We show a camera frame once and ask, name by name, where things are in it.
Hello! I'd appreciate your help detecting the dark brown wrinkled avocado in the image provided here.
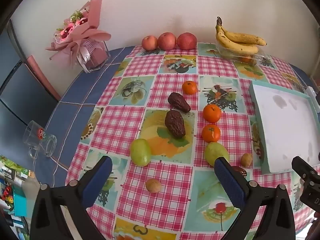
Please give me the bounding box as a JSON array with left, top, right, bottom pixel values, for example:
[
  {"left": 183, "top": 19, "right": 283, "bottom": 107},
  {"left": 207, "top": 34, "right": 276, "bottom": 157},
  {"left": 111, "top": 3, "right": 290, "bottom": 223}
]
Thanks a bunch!
[
  {"left": 164, "top": 110, "right": 186, "bottom": 139},
  {"left": 231, "top": 166, "right": 248, "bottom": 179},
  {"left": 167, "top": 92, "right": 191, "bottom": 113}
]

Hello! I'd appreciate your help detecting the pink checked printed tablecloth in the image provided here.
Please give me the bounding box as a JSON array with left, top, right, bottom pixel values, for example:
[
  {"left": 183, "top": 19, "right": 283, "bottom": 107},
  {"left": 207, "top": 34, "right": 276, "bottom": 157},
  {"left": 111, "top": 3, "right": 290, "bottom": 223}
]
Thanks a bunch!
[{"left": 65, "top": 42, "right": 320, "bottom": 240}]

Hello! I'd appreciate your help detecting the pink panel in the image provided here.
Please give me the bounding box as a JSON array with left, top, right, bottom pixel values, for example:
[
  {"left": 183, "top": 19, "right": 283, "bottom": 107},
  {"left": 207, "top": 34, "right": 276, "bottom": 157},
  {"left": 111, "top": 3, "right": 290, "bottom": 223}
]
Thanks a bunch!
[{"left": 27, "top": 55, "right": 62, "bottom": 102}]

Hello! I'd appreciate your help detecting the small tan round fruit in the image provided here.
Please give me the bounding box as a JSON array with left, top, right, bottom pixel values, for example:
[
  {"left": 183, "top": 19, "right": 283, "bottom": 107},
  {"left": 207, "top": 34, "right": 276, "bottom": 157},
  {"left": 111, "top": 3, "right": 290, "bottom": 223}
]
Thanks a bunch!
[
  {"left": 146, "top": 178, "right": 162, "bottom": 194},
  {"left": 240, "top": 153, "right": 253, "bottom": 168}
]

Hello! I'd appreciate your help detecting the pink wrapped flower bouquet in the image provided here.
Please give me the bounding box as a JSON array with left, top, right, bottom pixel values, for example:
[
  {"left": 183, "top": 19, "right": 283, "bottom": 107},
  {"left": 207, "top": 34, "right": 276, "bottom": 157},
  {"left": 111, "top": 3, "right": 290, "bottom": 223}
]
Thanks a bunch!
[{"left": 45, "top": 0, "right": 112, "bottom": 68}]

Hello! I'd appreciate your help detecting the blue tablecloth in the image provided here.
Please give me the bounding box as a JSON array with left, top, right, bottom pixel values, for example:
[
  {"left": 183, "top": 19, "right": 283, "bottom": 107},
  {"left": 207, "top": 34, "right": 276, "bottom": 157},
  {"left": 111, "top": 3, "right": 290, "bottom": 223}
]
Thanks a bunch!
[{"left": 0, "top": 46, "right": 320, "bottom": 188}]

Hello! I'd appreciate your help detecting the clear plastic container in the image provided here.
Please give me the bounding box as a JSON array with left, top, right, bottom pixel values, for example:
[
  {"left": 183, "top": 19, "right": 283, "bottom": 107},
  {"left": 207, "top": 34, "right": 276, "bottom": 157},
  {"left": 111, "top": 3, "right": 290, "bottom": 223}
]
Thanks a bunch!
[{"left": 216, "top": 40, "right": 272, "bottom": 67}]

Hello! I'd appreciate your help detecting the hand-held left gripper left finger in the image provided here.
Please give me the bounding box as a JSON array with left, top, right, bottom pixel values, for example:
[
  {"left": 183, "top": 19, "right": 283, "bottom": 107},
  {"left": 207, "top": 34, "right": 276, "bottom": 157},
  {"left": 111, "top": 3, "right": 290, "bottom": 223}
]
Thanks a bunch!
[{"left": 29, "top": 155, "right": 113, "bottom": 240}]

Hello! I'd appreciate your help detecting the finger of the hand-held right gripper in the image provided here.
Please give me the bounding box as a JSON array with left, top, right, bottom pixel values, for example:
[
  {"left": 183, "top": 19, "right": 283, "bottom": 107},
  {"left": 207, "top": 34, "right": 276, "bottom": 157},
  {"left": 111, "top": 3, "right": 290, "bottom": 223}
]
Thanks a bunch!
[{"left": 292, "top": 156, "right": 318, "bottom": 180}]

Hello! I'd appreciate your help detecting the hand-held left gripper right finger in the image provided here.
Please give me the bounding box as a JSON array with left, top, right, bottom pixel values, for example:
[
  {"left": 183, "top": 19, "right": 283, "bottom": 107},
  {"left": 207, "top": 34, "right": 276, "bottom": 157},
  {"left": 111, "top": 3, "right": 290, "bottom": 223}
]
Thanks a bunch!
[{"left": 214, "top": 156, "right": 297, "bottom": 240}]

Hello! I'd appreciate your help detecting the white shallow box teal rim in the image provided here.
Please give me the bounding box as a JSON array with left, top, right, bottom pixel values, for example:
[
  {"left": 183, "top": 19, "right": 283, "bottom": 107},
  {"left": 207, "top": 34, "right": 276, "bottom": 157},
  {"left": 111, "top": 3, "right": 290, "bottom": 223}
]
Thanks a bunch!
[{"left": 249, "top": 81, "right": 320, "bottom": 173}]

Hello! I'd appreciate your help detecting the clear glass mug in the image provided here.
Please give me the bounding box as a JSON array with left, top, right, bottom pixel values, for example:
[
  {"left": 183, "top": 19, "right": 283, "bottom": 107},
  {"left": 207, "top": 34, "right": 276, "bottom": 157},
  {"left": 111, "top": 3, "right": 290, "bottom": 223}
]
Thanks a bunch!
[{"left": 23, "top": 120, "right": 58, "bottom": 160}]

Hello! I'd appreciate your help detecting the dark grey cabinet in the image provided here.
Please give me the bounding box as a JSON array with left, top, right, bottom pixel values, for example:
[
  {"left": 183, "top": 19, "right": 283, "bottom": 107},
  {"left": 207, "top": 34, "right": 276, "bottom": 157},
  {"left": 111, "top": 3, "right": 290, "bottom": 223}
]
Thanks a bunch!
[{"left": 0, "top": 20, "right": 62, "bottom": 130}]

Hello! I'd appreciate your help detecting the orange tangerine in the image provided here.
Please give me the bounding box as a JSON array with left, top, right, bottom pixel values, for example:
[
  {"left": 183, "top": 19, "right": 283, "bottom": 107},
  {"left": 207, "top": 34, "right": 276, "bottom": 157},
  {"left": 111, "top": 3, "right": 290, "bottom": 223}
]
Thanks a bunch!
[
  {"left": 202, "top": 104, "right": 222, "bottom": 123},
  {"left": 201, "top": 124, "right": 221, "bottom": 143},
  {"left": 182, "top": 80, "right": 198, "bottom": 95}
]

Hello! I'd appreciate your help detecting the teal storage box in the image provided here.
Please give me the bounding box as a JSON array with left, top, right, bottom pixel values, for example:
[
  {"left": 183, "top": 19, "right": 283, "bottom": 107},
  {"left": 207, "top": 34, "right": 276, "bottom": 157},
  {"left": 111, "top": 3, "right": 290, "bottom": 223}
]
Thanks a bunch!
[{"left": 12, "top": 189, "right": 28, "bottom": 217}]

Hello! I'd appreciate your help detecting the yellow banana bunch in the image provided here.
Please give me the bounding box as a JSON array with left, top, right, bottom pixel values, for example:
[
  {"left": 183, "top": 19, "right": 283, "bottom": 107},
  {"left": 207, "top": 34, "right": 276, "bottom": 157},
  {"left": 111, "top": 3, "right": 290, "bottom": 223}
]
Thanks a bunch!
[{"left": 215, "top": 16, "right": 267, "bottom": 55}]

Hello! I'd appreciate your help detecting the green mango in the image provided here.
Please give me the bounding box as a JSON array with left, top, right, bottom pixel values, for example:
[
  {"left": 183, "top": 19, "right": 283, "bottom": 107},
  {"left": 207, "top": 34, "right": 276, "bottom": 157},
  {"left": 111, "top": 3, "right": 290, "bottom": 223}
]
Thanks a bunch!
[
  {"left": 204, "top": 142, "right": 230, "bottom": 167},
  {"left": 130, "top": 138, "right": 152, "bottom": 167}
]

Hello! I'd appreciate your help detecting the clear acrylic vase box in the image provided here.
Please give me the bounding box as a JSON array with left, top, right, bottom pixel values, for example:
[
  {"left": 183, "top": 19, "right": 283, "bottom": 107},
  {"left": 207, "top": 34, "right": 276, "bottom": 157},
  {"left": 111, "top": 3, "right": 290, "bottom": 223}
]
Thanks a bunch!
[{"left": 75, "top": 39, "right": 110, "bottom": 73}]

